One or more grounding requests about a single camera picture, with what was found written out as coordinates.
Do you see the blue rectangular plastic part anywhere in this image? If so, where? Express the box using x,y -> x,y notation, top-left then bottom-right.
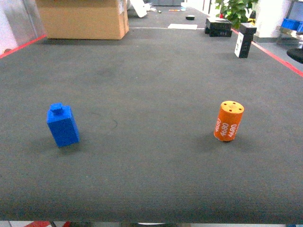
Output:
46,103 -> 80,147

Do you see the green potted plant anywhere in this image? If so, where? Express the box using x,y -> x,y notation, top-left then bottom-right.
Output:
212,0 -> 258,29

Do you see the black upright box white label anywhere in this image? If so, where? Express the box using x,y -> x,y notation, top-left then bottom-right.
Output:
234,23 -> 257,58

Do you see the large cardboard box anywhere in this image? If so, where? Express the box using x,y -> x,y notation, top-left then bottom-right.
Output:
36,0 -> 129,40

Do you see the small black round device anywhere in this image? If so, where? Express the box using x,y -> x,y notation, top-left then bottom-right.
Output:
186,15 -> 195,20

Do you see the white paper sheet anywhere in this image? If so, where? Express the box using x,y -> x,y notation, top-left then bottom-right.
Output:
168,24 -> 197,30

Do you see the black box stack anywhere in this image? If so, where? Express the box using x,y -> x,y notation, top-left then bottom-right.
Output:
205,17 -> 232,37

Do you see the orange cylindrical cap 4680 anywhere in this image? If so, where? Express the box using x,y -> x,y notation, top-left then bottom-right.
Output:
214,101 -> 244,142

